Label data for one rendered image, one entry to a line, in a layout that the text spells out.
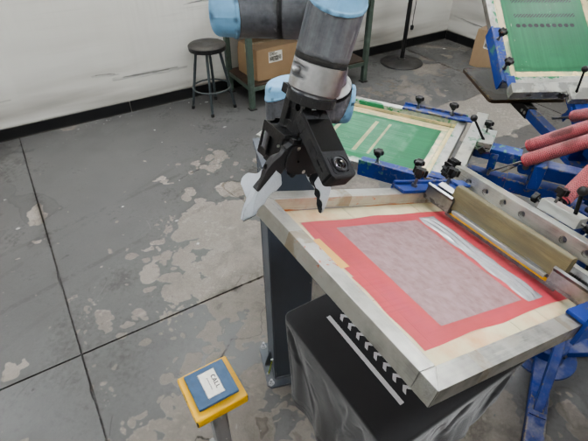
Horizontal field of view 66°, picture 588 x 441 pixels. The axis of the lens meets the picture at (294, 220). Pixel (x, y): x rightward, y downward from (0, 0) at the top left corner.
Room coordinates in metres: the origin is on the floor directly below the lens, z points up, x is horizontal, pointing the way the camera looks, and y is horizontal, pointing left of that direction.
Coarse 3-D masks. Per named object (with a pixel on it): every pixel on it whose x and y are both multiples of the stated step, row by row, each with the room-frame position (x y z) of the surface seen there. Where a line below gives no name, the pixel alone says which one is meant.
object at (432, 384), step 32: (288, 192) 0.88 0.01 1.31; (352, 192) 0.97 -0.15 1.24; (384, 192) 1.03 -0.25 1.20; (288, 224) 0.73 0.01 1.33; (320, 256) 0.63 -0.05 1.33; (352, 288) 0.55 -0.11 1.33; (352, 320) 0.50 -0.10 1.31; (384, 320) 0.48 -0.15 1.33; (576, 320) 0.60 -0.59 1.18; (384, 352) 0.43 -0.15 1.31; (416, 352) 0.42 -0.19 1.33; (480, 352) 0.45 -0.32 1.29; (512, 352) 0.46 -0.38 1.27; (416, 384) 0.37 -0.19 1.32; (448, 384) 0.36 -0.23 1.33
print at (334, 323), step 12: (336, 312) 0.81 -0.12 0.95; (336, 324) 0.77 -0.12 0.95; (348, 324) 0.77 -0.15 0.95; (348, 336) 0.73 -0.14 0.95; (360, 336) 0.73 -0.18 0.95; (360, 348) 0.69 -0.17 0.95; (372, 348) 0.69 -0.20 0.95; (372, 360) 0.65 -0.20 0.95; (384, 360) 0.65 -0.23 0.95; (372, 372) 0.62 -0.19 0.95; (384, 372) 0.62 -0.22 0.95; (384, 384) 0.59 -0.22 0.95; (396, 384) 0.59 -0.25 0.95; (396, 396) 0.56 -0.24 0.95; (408, 396) 0.56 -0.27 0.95
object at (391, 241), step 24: (384, 216) 0.95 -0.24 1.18; (408, 216) 0.98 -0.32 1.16; (336, 240) 0.77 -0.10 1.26; (360, 240) 0.79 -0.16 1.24; (384, 240) 0.82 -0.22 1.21; (408, 240) 0.84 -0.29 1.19; (432, 240) 0.87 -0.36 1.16; (480, 240) 0.94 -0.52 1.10; (360, 264) 0.69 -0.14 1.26; (384, 264) 0.71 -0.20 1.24; (408, 264) 0.73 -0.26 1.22
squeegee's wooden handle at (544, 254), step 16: (464, 192) 1.03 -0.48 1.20; (464, 208) 1.00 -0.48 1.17; (480, 208) 0.97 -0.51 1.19; (496, 208) 0.95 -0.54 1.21; (480, 224) 0.94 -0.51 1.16; (496, 224) 0.92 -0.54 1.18; (512, 224) 0.89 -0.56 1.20; (512, 240) 0.87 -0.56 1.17; (528, 240) 0.84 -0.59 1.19; (544, 240) 0.82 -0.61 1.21; (528, 256) 0.82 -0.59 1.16; (544, 256) 0.79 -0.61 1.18; (560, 256) 0.77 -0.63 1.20
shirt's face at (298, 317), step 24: (312, 312) 0.81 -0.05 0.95; (312, 336) 0.73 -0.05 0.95; (336, 336) 0.73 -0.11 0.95; (336, 360) 0.65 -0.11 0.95; (360, 360) 0.65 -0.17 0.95; (360, 384) 0.59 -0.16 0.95; (480, 384) 0.59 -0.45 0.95; (360, 408) 0.53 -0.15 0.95; (384, 408) 0.53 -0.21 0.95; (408, 408) 0.53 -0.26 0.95; (432, 408) 0.53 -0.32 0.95; (384, 432) 0.47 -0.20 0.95; (408, 432) 0.47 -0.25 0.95
